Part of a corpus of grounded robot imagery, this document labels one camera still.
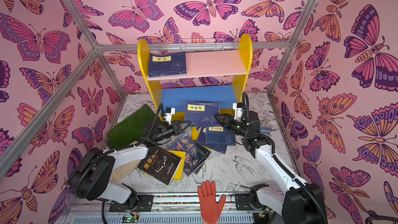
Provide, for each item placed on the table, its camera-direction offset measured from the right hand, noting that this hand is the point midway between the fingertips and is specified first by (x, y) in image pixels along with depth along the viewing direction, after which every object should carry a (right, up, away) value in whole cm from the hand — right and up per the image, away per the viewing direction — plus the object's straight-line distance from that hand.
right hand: (216, 115), depth 76 cm
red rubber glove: (-3, -43, -4) cm, 43 cm away
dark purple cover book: (-11, -22, +10) cm, 26 cm away
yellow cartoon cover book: (-11, -12, +22) cm, 27 cm away
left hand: (-12, -4, +1) cm, 13 cm away
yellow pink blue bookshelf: (0, +26, +36) cm, 45 cm away
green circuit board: (-42, -48, -3) cm, 64 cm away
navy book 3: (-7, -16, +17) cm, 24 cm away
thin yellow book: (-19, -31, +5) cm, 37 cm away
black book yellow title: (-30, -26, +7) cm, 40 cm away
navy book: (-7, +1, +5) cm, 9 cm away
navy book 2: (+4, -13, +19) cm, 23 cm away
